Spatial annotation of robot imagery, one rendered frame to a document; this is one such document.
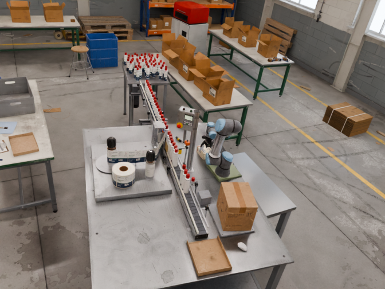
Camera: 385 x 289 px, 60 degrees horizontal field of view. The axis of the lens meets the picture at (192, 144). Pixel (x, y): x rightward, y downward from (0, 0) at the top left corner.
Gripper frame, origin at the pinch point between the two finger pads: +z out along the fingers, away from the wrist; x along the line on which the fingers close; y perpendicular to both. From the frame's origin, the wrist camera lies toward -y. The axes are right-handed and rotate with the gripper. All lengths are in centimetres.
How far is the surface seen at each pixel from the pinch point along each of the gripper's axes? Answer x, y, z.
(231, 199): -29, 95, -25
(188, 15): 198, -472, -10
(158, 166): -57, 10, 1
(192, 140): -28.5, 19.6, -30.8
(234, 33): 276, -388, 5
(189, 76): 72, -192, 6
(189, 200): -48, 64, 0
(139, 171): -78, 13, 1
